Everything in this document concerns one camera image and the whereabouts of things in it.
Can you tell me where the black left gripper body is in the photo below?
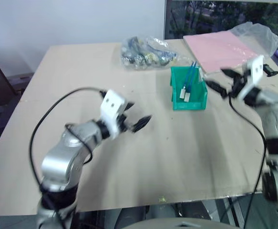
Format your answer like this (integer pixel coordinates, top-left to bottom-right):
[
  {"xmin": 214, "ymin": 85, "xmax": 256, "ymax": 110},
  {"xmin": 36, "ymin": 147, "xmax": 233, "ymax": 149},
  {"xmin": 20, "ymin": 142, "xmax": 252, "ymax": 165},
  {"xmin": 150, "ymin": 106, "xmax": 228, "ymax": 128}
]
[{"xmin": 116, "ymin": 111, "xmax": 134, "ymax": 132}]

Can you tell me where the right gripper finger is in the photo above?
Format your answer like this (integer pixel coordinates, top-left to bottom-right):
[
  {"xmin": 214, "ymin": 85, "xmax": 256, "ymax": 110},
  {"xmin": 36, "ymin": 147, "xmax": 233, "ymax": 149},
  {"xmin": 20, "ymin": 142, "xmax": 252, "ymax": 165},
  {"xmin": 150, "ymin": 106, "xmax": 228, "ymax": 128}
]
[
  {"xmin": 205, "ymin": 79, "xmax": 228, "ymax": 98},
  {"xmin": 220, "ymin": 68, "xmax": 240, "ymax": 79}
]

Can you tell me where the clear bag of cables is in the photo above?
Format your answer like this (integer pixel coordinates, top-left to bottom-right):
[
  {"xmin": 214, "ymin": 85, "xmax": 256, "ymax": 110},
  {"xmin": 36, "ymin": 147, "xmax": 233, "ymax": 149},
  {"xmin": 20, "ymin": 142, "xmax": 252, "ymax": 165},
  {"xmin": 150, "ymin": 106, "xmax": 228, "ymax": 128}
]
[{"xmin": 120, "ymin": 35, "xmax": 178, "ymax": 72}]

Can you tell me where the green plastic bin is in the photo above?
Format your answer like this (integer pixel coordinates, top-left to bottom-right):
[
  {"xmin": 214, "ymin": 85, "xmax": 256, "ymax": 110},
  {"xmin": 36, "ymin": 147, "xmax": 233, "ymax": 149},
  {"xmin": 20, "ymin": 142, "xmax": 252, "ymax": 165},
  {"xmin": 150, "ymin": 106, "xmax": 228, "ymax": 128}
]
[{"xmin": 169, "ymin": 66, "xmax": 209, "ymax": 112}]

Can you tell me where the dark window pane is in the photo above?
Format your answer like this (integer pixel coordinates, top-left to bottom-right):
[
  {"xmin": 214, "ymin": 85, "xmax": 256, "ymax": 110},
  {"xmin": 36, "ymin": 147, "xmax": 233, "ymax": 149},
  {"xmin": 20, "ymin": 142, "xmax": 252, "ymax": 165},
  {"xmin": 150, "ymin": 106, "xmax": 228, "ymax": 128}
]
[{"xmin": 164, "ymin": 0, "xmax": 278, "ymax": 40}]

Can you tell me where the small black clip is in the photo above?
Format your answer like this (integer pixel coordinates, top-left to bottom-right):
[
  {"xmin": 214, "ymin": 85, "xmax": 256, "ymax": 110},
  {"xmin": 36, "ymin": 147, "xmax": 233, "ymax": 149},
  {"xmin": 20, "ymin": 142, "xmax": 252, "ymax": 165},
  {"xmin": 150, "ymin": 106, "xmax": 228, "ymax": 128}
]
[{"xmin": 262, "ymin": 63, "xmax": 278, "ymax": 78}]

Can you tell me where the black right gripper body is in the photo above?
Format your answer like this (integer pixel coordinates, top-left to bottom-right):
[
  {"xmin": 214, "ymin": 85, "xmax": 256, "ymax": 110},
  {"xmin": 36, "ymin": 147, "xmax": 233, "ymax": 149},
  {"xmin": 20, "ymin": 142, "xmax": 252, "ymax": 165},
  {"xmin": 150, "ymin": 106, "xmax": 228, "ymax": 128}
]
[{"xmin": 228, "ymin": 71, "xmax": 248, "ymax": 99}]

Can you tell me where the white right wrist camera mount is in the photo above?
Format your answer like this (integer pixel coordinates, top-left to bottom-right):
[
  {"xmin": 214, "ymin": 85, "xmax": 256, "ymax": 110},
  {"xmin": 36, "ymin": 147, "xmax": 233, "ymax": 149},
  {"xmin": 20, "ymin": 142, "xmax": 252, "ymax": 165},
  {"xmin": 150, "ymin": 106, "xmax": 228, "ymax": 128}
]
[{"xmin": 238, "ymin": 55, "xmax": 266, "ymax": 101}]

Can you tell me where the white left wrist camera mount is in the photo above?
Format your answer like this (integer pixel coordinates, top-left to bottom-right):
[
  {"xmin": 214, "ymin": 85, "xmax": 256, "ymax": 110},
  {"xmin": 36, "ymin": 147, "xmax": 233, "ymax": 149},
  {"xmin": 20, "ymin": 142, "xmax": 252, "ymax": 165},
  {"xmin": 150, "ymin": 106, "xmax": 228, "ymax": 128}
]
[{"xmin": 99, "ymin": 89, "xmax": 126, "ymax": 140}]

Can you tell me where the pink foam sheet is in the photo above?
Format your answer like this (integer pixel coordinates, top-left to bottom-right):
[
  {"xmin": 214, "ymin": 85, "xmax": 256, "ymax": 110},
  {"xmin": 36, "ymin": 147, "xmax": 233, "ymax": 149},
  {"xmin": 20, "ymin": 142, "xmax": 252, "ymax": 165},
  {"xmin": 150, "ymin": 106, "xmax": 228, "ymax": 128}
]
[{"xmin": 183, "ymin": 31, "xmax": 261, "ymax": 73}]

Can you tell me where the clear empty plastic bag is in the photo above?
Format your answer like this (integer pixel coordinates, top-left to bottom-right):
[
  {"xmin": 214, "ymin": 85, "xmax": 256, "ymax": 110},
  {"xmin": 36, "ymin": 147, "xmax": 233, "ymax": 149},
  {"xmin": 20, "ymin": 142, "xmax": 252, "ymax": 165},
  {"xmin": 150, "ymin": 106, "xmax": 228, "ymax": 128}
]
[{"xmin": 230, "ymin": 21, "xmax": 278, "ymax": 58}]

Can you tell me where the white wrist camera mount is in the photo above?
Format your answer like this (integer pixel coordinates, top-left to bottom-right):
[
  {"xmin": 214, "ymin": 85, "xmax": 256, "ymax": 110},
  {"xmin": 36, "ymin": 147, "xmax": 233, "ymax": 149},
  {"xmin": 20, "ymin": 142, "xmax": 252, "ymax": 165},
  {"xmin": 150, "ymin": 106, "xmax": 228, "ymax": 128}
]
[
  {"xmin": 238, "ymin": 55, "xmax": 266, "ymax": 101},
  {"xmin": 99, "ymin": 89, "xmax": 126, "ymax": 140}
]

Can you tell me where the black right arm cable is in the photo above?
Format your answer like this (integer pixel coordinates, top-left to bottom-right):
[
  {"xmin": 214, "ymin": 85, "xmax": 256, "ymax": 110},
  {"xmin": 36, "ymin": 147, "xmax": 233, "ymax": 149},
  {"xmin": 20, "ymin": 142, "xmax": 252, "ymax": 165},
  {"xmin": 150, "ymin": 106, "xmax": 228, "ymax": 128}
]
[{"xmin": 221, "ymin": 94, "xmax": 267, "ymax": 224}]

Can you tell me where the blue cable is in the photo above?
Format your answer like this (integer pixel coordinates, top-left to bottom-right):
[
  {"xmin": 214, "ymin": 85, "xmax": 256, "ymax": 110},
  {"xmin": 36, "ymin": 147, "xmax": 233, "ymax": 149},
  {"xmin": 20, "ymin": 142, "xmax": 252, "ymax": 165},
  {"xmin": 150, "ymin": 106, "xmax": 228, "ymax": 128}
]
[
  {"xmin": 183, "ymin": 61, "xmax": 196, "ymax": 92},
  {"xmin": 187, "ymin": 61, "xmax": 199, "ymax": 94}
]

